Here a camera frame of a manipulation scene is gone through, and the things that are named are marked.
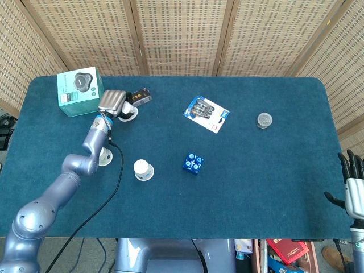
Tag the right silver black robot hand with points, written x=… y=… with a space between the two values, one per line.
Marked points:
x=354 y=196

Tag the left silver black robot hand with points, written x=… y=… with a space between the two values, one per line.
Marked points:
x=112 y=101

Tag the white floral paper cup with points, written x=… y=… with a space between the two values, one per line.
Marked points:
x=128 y=109
x=106 y=156
x=141 y=167

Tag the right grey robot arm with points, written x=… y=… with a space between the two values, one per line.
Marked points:
x=358 y=250

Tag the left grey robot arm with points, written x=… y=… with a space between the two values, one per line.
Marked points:
x=71 y=165

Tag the small black carton box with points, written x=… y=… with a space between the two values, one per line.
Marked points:
x=140 y=96

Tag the teal cardboard product box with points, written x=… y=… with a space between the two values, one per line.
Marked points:
x=76 y=94

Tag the brown shoe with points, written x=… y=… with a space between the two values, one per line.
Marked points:
x=334 y=256

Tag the red flat box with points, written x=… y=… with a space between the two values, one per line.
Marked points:
x=290 y=250

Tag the woven wooden folding screen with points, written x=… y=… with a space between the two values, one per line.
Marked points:
x=182 y=34

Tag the blue plastic building block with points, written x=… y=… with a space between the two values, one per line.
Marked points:
x=192 y=165

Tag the clear round lidded jar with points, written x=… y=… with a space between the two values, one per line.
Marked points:
x=264 y=119

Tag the teal blue table cloth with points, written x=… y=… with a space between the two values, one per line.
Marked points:
x=227 y=199

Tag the grey robot torso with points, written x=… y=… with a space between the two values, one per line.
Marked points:
x=170 y=256

